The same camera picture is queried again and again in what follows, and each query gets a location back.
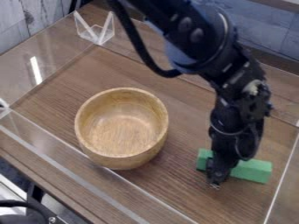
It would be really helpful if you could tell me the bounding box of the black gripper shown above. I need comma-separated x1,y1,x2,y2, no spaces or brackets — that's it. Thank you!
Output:
206,80,273,189

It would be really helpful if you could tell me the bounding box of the green rectangular block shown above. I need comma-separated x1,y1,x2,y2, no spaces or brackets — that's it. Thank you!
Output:
197,148,274,184

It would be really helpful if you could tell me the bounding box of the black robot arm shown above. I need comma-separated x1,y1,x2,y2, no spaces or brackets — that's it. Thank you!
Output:
107,0,273,188

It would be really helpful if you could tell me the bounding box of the wooden bowl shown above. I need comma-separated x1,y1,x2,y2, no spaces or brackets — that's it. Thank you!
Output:
75,87,170,170

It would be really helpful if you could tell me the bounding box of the black metal table frame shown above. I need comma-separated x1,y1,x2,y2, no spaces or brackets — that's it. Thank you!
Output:
26,183,80,224

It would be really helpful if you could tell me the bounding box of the clear acrylic tray wall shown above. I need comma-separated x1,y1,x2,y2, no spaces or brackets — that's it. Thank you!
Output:
0,105,197,224

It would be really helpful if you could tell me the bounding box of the clear acrylic corner bracket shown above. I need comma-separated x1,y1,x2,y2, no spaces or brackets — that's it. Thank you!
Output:
74,11,115,46

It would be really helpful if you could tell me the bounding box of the black cable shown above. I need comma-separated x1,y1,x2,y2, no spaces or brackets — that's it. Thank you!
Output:
107,0,183,79

